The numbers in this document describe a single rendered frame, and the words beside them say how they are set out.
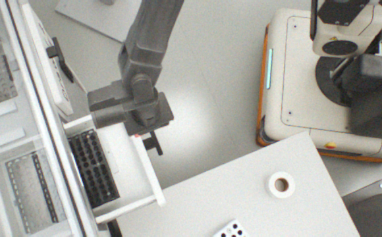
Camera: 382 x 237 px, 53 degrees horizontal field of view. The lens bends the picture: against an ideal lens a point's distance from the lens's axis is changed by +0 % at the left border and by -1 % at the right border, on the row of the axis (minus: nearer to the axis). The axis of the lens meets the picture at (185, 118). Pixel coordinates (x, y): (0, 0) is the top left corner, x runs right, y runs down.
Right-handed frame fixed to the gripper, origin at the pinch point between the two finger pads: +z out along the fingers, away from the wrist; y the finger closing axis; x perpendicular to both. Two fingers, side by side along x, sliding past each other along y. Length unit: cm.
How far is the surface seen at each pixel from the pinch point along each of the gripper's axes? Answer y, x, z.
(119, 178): 11.0, 7.0, 12.5
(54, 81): 17.1, -19.4, 3.4
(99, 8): -4, -91, 91
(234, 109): -47, -16, 94
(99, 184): 15.4, 7.5, 6.2
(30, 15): 17.2, -39.0, 3.3
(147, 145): 1.7, 3.6, 4.6
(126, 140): 6.0, -1.4, 12.3
